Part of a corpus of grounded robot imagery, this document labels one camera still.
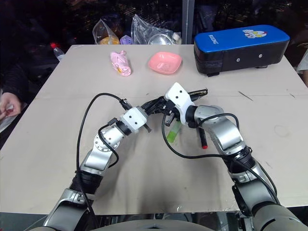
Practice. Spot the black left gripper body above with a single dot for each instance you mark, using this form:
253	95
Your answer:
148	111

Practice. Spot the blue and black padded box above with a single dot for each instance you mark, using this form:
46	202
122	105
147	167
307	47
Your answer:
240	48

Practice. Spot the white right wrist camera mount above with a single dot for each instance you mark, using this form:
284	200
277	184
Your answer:
179	99

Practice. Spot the red capped water bottle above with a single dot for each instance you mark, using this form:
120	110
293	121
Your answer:
57	51

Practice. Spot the clear plastic bag with bowl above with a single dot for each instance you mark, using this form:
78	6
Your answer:
149	30

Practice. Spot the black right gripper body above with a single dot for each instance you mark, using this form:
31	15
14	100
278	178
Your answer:
172	111

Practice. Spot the bystander dark sleeved forearm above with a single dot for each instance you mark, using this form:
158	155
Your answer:
14	79

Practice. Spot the pink crumpled cloth bag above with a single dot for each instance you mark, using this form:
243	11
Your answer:
120	63

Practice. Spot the clear plastic bag with fruit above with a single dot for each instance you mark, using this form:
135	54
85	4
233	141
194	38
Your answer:
106	33

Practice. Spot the grey rounded shape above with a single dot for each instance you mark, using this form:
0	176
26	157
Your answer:
154	225

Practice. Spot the bystander bare hand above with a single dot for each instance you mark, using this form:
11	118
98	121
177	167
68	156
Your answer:
9	104

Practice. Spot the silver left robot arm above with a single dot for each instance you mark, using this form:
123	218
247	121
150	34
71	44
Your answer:
96	158

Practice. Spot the purple small object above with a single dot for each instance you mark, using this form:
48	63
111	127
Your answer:
125	40

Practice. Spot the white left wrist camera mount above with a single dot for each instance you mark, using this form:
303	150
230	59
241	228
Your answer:
133	119

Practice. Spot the grey vertical post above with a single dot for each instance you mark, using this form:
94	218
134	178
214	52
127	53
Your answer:
185	21

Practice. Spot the metal bowl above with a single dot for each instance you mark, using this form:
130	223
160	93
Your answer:
160	39

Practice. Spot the pink plastic bowl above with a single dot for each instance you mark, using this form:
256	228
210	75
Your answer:
164	63

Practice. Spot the black marker with red cap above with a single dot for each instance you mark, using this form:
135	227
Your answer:
202	138

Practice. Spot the pale fabric object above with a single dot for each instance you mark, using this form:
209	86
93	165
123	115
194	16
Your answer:
303	63

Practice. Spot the green highlighter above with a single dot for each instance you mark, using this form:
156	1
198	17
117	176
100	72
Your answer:
173	133

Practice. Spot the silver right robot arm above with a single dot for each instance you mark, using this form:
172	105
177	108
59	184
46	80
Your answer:
226	134

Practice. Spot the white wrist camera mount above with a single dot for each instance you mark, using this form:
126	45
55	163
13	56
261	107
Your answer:
133	119
179	99

